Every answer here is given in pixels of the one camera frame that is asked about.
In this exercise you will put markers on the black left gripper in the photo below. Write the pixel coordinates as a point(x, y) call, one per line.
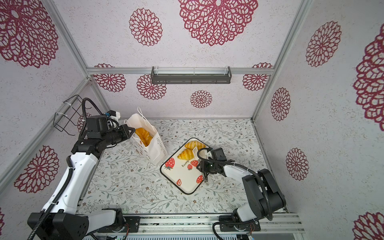
point(123, 128)

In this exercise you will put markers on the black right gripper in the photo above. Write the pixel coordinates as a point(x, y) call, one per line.
point(204, 166)

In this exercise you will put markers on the white slotted serving tongs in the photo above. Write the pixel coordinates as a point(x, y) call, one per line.
point(200, 154)

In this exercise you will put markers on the white paper gift bag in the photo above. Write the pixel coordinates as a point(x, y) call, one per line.
point(156, 152)

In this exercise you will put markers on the long braided fake bread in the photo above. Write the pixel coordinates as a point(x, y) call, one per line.
point(144, 136)

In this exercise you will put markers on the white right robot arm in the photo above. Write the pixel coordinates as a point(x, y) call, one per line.
point(264, 196)

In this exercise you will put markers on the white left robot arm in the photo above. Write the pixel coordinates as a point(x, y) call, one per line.
point(58, 220)

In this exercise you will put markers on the middle fake croissant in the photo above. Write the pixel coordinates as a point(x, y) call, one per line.
point(186, 155)

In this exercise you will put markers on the fake croissant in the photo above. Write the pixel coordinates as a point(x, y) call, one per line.
point(195, 144)
point(186, 155)

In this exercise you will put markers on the top fake croissant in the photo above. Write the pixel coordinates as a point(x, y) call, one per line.
point(195, 144)

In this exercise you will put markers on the strawberry print rectangular tray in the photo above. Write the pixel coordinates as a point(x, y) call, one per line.
point(182, 174)

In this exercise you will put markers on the black overhead light bar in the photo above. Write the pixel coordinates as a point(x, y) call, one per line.
point(190, 76)

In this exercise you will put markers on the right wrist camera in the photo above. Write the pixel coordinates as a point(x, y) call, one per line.
point(218, 155)

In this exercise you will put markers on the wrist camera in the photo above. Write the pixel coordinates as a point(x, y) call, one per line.
point(218, 155)
point(113, 115)

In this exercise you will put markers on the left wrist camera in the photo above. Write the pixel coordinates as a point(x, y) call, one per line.
point(113, 115)

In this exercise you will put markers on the black wire wall basket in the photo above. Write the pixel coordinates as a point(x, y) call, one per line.
point(70, 116)

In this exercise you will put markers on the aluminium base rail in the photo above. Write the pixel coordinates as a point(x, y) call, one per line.
point(204, 227)

